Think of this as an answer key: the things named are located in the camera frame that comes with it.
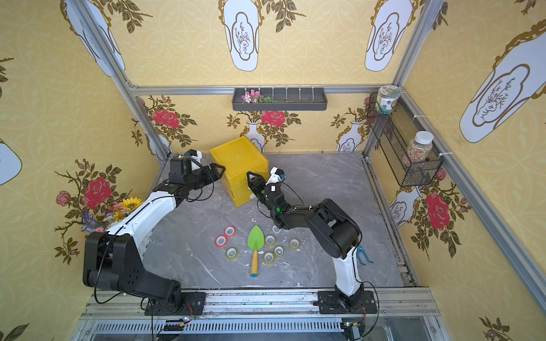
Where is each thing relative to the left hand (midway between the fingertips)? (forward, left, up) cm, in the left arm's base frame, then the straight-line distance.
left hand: (212, 170), depth 88 cm
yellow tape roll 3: (-25, -34, -18) cm, 46 cm away
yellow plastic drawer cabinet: (+5, -11, +2) cm, 12 cm away
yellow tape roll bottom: (-30, -23, -18) cm, 42 cm away
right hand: (0, -18, -1) cm, 18 cm away
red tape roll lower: (-23, -3, -19) cm, 30 cm away
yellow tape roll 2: (-24, -24, -18) cm, 38 cm away
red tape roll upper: (-18, -6, -20) cm, 27 cm away
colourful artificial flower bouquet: (-18, +34, -3) cm, 39 cm away
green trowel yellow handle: (-23, -18, -19) cm, 35 cm away
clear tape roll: (-18, -26, -19) cm, 37 cm away
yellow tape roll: (-28, -8, -19) cm, 35 cm away
